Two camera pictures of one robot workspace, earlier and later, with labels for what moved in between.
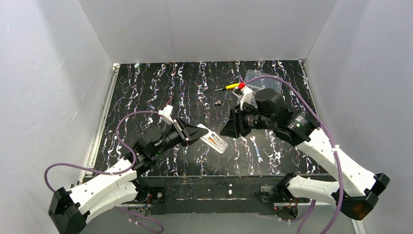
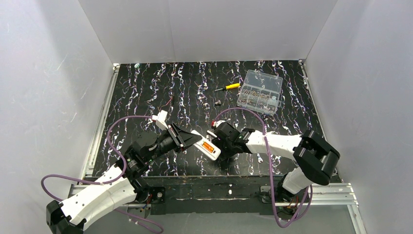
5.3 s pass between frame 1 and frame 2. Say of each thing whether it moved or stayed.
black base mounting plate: stayed
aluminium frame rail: stayed
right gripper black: moved
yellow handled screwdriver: stayed
